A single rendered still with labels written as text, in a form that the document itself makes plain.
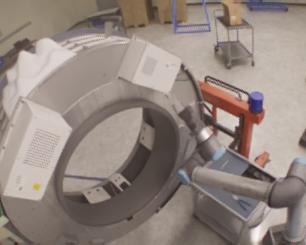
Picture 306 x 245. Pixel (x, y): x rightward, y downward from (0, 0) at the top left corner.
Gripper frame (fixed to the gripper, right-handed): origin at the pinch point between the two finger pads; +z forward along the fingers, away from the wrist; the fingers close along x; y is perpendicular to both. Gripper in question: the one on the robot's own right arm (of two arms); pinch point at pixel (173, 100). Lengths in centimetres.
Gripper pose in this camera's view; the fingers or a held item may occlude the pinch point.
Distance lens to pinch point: 120.2
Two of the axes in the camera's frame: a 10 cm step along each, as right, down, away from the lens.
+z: -6.2, -7.8, 1.0
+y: 4.4, -2.4, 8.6
